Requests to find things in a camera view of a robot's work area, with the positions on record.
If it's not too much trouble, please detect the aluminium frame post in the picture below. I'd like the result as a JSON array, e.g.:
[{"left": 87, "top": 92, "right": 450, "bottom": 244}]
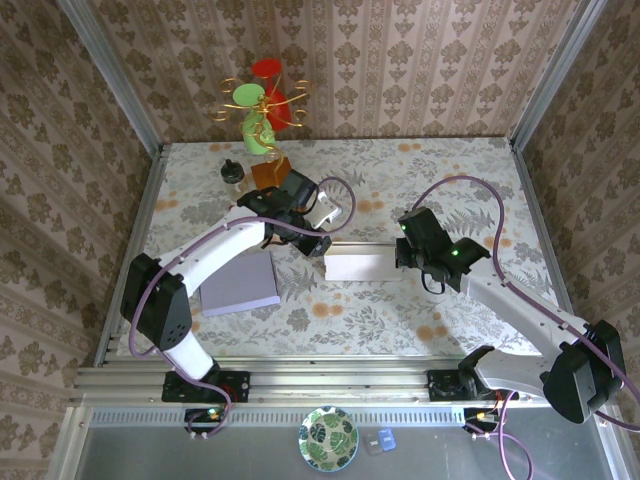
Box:
[
  {"left": 509, "top": 0, "right": 609, "bottom": 151},
  {"left": 57, "top": 0, "right": 166, "bottom": 156}
]

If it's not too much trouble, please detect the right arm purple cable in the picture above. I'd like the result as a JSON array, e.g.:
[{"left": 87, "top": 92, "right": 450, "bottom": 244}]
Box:
[{"left": 412, "top": 174, "right": 640, "bottom": 479}]

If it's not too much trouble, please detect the white cardboard sheet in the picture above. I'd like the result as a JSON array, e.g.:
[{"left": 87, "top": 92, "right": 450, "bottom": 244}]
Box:
[{"left": 322, "top": 242, "right": 402, "bottom": 282}]

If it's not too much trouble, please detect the gold wire rack wooden base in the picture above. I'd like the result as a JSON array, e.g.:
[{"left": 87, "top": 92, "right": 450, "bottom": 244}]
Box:
[{"left": 215, "top": 77, "right": 314, "bottom": 192}]

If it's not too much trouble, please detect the long aluminium mounting rail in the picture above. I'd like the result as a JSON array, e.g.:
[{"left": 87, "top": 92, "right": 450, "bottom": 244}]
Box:
[{"left": 69, "top": 363, "right": 619, "bottom": 407}]

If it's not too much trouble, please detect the aluminium table side rail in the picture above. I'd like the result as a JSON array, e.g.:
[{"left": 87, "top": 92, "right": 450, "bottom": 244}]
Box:
[
  {"left": 509, "top": 139, "right": 590, "bottom": 365},
  {"left": 93, "top": 144, "right": 169, "bottom": 369}
]

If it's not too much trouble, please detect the small black controller board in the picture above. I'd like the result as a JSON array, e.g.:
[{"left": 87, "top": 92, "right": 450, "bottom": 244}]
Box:
[
  {"left": 183, "top": 407, "right": 227, "bottom": 437},
  {"left": 462, "top": 407, "right": 507, "bottom": 436}
]

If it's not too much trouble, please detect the red plastic goblet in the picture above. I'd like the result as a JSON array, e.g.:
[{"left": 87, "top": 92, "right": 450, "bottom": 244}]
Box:
[{"left": 250, "top": 58, "right": 293, "bottom": 132}]

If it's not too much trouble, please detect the purple paper box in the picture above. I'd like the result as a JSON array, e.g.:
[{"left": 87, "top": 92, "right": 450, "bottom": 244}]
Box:
[{"left": 198, "top": 251, "right": 282, "bottom": 318}]

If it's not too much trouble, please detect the glass bottle black cap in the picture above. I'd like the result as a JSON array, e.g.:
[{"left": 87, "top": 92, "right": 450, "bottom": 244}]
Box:
[{"left": 220, "top": 158, "right": 250, "bottom": 197}]

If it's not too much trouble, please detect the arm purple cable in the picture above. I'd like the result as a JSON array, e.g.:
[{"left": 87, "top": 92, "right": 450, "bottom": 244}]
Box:
[
  {"left": 412, "top": 174, "right": 640, "bottom": 479},
  {"left": 128, "top": 177, "right": 357, "bottom": 442}
]

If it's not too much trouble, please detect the grey metal shelf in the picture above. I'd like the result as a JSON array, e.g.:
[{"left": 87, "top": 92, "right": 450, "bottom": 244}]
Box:
[{"left": 47, "top": 404, "right": 634, "bottom": 480}]

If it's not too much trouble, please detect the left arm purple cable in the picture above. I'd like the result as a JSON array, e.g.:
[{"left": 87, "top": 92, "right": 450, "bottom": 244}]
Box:
[{"left": 128, "top": 177, "right": 357, "bottom": 442}]

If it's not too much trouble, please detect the slotted grey cable duct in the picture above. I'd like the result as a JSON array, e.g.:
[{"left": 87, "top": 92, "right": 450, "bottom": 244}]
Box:
[{"left": 87, "top": 407, "right": 466, "bottom": 427}]

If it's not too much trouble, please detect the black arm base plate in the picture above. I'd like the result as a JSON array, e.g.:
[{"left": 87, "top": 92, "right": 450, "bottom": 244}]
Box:
[
  {"left": 427, "top": 368, "right": 520, "bottom": 402},
  {"left": 161, "top": 370, "right": 251, "bottom": 404}
]

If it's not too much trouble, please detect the leaf patterned bowl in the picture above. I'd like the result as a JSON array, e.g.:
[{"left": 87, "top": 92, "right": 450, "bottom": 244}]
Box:
[{"left": 298, "top": 405, "right": 360, "bottom": 472}]

